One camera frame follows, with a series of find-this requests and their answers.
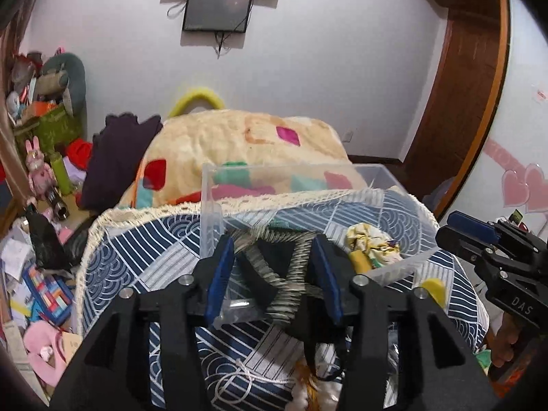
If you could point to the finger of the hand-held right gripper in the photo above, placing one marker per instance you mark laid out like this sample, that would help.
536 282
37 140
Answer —
473 224
462 244

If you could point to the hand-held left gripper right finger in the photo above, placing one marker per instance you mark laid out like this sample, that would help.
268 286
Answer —
329 280

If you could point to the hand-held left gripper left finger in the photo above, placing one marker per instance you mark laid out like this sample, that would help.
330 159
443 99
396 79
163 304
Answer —
220 275

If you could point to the black garment with striped trim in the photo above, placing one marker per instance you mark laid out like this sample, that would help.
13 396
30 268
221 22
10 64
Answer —
265 274

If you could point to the clear plastic storage box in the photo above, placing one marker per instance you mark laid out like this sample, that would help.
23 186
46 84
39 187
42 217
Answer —
212 218

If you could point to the yellow soft item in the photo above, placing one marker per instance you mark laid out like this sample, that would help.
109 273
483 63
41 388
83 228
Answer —
434 290

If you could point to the person's right hand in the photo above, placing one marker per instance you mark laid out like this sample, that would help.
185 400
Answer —
507 342

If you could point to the floral yellow white cloth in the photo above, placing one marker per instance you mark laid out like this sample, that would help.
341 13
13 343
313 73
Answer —
370 239

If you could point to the pink heart stickers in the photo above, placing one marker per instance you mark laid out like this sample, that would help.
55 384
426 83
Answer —
524 184

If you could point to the blue patterned cover with lace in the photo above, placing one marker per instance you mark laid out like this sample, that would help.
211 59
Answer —
128 257

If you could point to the orange white cloth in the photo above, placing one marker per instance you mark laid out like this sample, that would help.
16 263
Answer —
317 389

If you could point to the cream blanket with coloured patches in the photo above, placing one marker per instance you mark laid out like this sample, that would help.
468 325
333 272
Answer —
239 141

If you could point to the wooden door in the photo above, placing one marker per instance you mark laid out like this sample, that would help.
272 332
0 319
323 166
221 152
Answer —
466 81

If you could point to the dark purple garment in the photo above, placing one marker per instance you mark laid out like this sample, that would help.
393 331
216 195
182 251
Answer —
117 158

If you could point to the colourful blue book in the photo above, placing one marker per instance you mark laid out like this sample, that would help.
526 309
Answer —
47 293

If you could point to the black bag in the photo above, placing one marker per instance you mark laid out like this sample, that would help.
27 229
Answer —
47 242

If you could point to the yellow hoop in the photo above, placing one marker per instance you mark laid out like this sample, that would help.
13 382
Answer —
195 96

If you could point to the red cloth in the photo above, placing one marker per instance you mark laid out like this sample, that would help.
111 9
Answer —
80 153

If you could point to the green bottle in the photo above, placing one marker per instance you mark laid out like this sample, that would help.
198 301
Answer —
60 173

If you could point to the pink slipper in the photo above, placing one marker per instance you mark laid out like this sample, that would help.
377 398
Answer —
43 344

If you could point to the pink rabbit toy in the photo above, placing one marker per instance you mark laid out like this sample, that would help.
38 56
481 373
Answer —
37 171

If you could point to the green box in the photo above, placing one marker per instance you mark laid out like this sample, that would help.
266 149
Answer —
51 126

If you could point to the grey-green plush cushion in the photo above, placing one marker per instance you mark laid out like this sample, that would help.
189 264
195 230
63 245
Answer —
70 79

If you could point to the wall socket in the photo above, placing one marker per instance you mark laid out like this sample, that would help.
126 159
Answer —
347 136

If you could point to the small black wall screen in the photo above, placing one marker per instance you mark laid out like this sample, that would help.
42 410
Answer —
217 10

